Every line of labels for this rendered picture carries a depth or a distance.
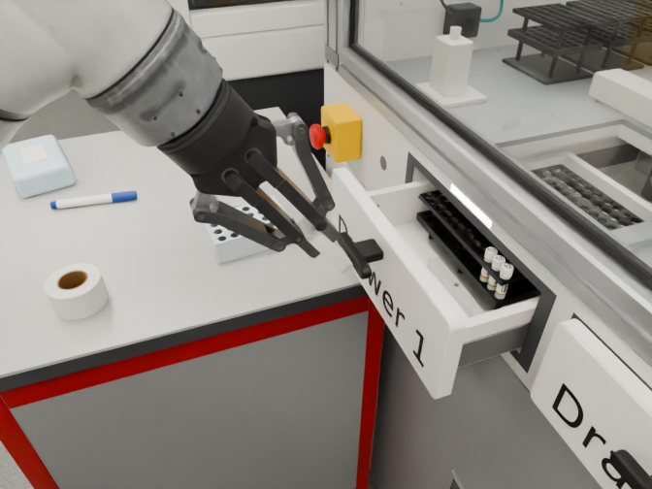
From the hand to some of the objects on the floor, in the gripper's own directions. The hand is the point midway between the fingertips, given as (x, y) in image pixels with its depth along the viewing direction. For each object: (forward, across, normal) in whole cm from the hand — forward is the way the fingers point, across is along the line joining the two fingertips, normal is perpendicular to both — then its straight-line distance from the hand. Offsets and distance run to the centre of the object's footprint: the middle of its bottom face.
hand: (326, 244), depth 54 cm
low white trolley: (+68, -64, +41) cm, 102 cm away
